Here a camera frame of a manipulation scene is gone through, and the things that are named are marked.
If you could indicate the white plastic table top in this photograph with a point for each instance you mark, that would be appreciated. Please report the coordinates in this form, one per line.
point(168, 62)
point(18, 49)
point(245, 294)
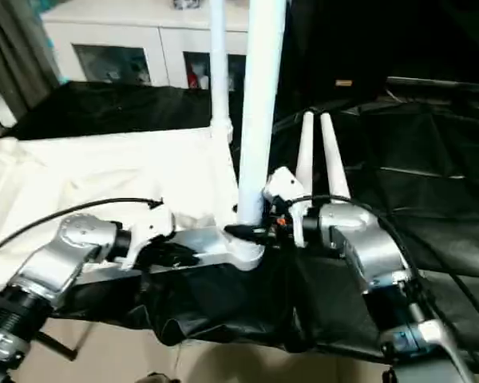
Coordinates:
point(104, 175)

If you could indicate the white plastic table leg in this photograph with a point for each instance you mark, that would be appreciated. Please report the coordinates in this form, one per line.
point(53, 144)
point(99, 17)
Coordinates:
point(259, 104)
point(305, 152)
point(219, 64)
point(334, 159)

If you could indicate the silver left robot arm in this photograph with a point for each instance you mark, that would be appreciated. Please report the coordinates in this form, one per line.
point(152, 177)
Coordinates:
point(56, 263)

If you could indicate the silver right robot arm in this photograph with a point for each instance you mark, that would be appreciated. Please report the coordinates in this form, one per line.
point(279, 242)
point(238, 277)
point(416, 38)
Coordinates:
point(367, 247)

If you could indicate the small yellow tag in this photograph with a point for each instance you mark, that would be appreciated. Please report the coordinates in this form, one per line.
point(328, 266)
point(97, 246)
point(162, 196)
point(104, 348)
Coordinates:
point(343, 82)

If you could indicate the black plastic mat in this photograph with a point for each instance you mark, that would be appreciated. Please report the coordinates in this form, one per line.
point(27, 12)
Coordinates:
point(439, 159)

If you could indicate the white sideboard cabinet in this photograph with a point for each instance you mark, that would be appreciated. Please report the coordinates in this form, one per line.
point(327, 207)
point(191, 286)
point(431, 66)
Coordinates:
point(120, 32)

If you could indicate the grey toy figure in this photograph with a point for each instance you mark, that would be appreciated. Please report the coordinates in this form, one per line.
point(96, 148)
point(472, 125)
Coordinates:
point(188, 3)

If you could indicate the beige curtain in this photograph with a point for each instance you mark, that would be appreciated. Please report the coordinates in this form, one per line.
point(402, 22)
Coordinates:
point(16, 56)

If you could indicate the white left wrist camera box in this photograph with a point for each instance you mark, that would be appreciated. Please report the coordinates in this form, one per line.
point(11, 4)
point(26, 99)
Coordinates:
point(148, 227)

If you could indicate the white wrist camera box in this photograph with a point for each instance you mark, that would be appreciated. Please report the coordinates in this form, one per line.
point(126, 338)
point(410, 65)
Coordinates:
point(283, 191)
point(148, 227)

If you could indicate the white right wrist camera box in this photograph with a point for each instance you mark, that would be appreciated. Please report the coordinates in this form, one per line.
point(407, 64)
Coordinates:
point(283, 191)

